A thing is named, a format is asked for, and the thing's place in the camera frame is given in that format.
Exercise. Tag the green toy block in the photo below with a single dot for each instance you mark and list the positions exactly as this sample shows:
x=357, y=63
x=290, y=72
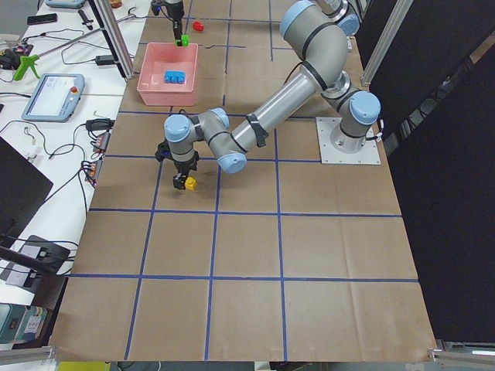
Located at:
x=183, y=41

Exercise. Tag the blue toy block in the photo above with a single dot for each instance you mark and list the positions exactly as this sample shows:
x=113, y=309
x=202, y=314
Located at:
x=175, y=76

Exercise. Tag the teach pendant tablet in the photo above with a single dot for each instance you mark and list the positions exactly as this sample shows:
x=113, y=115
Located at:
x=55, y=97

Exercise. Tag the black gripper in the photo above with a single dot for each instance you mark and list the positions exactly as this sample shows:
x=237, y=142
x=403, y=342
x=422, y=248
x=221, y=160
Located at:
x=185, y=166
x=172, y=8

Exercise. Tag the pink plastic box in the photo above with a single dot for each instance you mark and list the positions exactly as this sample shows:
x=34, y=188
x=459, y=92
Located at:
x=160, y=57

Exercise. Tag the black monitor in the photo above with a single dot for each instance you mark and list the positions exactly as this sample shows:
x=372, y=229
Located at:
x=23, y=190

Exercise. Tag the yellow toy block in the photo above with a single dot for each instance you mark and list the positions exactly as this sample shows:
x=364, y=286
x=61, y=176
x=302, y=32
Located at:
x=190, y=187

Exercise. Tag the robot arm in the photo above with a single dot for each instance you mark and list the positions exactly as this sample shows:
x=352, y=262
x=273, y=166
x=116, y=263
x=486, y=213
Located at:
x=317, y=36
x=175, y=13

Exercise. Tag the black smartphone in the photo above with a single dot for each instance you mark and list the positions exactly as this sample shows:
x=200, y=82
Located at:
x=41, y=19

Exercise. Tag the aluminium frame post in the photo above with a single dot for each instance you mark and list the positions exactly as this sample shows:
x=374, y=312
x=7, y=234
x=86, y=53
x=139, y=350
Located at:
x=113, y=36

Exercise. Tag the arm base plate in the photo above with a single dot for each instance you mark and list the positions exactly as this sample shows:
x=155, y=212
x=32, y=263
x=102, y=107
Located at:
x=336, y=148

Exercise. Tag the red toy block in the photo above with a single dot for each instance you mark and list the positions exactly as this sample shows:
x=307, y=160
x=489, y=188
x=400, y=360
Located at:
x=198, y=26

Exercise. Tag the black power adapter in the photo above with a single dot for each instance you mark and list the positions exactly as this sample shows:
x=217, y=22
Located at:
x=104, y=60

